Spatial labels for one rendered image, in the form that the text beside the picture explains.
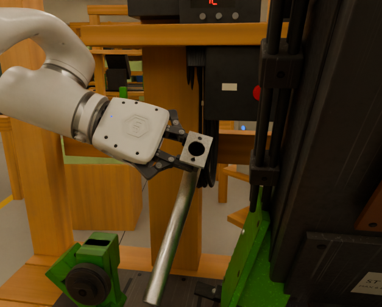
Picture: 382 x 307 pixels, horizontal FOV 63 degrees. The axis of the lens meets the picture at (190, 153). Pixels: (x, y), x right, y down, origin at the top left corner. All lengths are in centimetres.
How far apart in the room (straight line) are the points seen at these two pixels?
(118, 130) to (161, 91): 31
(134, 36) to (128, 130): 24
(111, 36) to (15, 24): 26
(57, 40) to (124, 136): 17
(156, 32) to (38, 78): 25
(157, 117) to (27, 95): 20
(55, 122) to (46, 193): 51
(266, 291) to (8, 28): 50
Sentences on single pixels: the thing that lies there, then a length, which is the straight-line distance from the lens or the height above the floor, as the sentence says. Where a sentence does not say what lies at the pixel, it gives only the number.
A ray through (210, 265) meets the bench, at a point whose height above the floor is 88.
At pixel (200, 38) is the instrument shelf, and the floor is 151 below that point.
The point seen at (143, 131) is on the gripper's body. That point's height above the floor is 137.
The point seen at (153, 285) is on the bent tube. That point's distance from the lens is 56.
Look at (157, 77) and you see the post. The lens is 78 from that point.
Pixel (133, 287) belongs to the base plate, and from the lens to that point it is 90.
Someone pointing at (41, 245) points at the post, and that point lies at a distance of 111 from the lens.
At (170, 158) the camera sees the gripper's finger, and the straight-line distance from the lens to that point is 49.
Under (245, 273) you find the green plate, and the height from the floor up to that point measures 119.
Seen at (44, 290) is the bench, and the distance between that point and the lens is 99.
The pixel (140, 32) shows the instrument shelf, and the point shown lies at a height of 152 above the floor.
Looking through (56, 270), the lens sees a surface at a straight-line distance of 62.
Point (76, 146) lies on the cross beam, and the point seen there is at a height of 122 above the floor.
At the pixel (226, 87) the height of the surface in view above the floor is 142.
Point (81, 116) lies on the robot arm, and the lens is 50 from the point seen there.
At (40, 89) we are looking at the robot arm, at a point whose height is 143.
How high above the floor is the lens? 148
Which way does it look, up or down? 18 degrees down
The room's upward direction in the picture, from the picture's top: straight up
